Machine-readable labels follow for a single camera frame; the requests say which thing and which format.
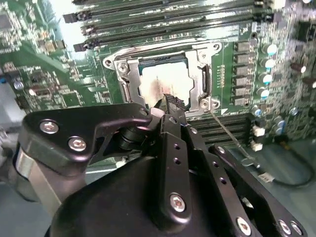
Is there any silver square CPU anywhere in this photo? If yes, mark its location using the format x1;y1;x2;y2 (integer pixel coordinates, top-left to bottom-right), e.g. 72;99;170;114
139;60;195;111

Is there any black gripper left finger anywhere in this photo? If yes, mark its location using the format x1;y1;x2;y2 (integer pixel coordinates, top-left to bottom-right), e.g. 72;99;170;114
18;94;194;230

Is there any thin wire locking lever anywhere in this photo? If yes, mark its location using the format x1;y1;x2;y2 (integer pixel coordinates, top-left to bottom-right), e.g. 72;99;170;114
102;41;223;65
211;110;261;170

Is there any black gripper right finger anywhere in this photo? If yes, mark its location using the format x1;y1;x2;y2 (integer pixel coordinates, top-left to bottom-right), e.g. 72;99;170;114
165;95;308;237

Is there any metal socket cover frame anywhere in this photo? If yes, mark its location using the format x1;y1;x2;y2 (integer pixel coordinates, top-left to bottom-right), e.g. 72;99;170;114
117;48;214;113

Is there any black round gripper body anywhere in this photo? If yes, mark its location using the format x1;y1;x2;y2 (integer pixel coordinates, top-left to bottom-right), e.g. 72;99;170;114
49;155;233;237

